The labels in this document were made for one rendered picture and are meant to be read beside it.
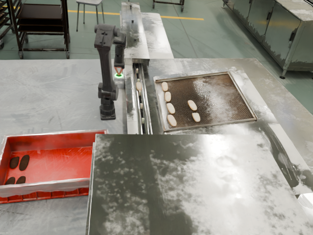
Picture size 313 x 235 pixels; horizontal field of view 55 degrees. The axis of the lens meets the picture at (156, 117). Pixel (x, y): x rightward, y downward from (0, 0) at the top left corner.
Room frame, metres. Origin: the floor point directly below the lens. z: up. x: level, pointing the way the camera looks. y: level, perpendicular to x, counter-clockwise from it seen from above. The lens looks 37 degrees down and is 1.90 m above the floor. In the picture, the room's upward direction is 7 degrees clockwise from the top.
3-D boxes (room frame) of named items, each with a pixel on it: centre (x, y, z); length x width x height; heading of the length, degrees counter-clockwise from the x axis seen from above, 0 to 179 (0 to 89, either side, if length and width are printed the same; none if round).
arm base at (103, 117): (1.39, 0.29, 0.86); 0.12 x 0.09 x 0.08; 17
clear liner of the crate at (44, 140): (0.92, 0.42, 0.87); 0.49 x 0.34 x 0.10; 106
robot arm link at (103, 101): (1.41, 0.29, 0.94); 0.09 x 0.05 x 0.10; 178
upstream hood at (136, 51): (2.55, 0.30, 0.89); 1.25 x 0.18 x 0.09; 11
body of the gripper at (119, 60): (1.71, 0.28, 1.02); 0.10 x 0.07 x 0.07; 11
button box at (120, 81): (1.71, 0.27, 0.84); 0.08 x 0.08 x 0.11; 11
